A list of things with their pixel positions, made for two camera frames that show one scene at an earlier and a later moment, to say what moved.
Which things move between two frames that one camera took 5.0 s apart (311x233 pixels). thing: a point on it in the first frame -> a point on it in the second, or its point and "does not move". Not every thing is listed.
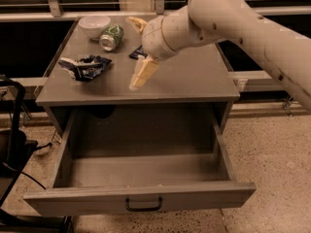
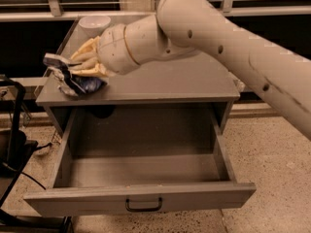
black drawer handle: (143, 209) does not move
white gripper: (155, 39) -> (113, 49)
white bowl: (94, 25) does not move
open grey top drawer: (121, 159) does not move
